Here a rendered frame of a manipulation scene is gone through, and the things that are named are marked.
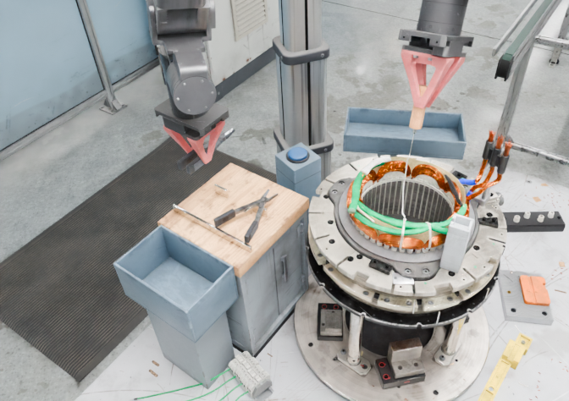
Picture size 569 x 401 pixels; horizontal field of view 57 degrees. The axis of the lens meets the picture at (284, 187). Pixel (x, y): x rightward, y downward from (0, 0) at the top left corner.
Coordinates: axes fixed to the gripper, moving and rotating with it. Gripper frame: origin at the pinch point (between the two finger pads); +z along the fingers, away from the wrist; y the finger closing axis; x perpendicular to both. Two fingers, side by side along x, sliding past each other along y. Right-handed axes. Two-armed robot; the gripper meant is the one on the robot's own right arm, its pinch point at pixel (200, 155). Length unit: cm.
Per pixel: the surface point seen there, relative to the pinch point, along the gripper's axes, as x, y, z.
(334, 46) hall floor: 243, -123, 124
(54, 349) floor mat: -17, -83, 118
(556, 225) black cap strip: 59, 52, 39
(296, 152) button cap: 23.6, 2.4, 14.6
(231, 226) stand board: -1.6, 6.2, 12.2
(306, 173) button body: 22.5, 5.6, 18.1
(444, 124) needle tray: 51, 23, 16
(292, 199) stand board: 9.9, 11.1, 12.3
